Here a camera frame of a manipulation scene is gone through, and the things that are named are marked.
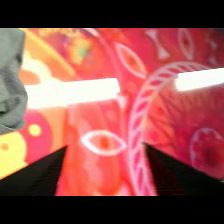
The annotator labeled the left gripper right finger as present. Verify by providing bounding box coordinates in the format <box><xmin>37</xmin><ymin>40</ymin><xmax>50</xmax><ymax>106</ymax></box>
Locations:
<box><xmin>142</xmin><ymin>142</ymin><xmax>224</xmax><ymax>197</ymax></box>

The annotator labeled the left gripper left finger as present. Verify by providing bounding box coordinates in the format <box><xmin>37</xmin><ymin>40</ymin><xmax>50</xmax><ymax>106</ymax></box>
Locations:
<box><xmin>0</xmin><ymin>145</ymin><xmax>68</xmax><ymax>197</ymax></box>

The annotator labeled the grey T-shirt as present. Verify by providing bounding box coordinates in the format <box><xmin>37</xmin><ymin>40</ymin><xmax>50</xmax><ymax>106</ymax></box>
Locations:
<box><xmin>0</xmin><ymin>28</ymin><xmax>29</xmax><ymax>136</ymax></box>

